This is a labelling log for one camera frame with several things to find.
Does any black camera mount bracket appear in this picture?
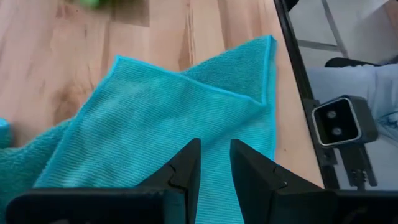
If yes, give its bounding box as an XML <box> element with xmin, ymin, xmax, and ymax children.
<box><xmin>337</xmin><ymin>143</ymin><xmax>379</xmax><ymax>191</ymax></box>

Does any person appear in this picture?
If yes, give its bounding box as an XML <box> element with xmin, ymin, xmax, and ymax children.
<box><xmin>307</xmin><ymin>63</ymin><xmax>398</xmax><ymax>144</ymax></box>

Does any green microfiber towel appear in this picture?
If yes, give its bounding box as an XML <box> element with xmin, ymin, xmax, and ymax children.
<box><xmin>77</xmin><ymin>0</ymin><xmax>102</xmax><ymax>9</ymax></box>

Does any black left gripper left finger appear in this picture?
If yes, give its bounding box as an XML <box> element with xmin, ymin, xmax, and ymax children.
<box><xmin>6</xmin><ymin>138</ymin><xmax>202</xmax><ymax>224</ymax></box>

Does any teal microfiber towel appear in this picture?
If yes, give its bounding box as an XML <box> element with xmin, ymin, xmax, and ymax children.
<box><xmin>0</xmin><ymin>34</ymin><xmax>278</xmax><ymax>224</ymax></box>

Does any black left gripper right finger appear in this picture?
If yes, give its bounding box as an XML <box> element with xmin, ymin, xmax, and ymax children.
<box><xmin>229</xmin><ymin>139</ymin><xmax>398</xmax><ymax>224</ymax></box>

